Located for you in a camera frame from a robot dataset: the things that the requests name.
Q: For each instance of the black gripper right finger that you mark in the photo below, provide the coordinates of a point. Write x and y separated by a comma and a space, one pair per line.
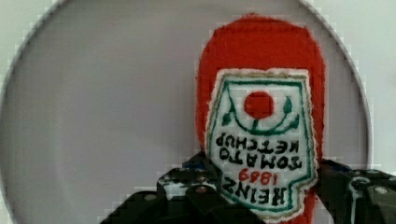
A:
356, 196

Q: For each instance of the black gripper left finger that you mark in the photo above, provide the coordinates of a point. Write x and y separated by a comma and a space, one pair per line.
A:
186, 195

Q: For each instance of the round grey plate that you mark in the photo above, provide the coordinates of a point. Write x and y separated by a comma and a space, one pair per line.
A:
100, 101

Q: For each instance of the red plush ketchup bottle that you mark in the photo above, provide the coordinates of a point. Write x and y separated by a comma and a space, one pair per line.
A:
259, 116

